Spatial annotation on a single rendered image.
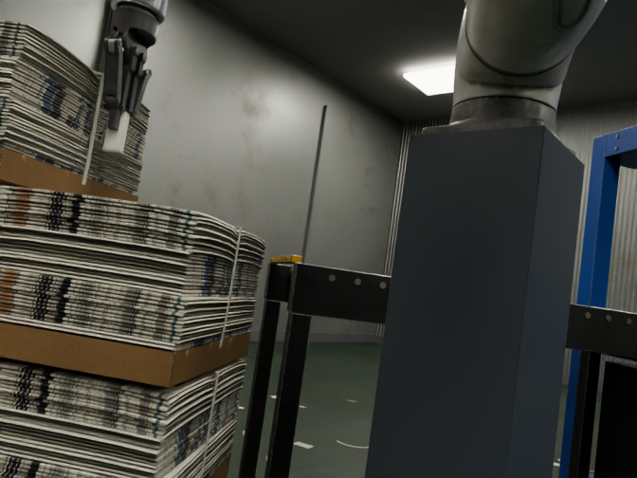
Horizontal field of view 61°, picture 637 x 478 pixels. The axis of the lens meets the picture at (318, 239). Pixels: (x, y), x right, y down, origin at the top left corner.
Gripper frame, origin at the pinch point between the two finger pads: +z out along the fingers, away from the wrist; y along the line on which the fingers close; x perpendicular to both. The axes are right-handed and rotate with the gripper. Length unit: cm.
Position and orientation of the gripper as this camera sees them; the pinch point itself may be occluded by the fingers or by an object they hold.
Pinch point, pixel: (116, 132)
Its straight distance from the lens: 98.6
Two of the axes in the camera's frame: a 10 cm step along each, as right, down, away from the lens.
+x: 9.8, 1.3, -1.4
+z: -1.5, 9.9, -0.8
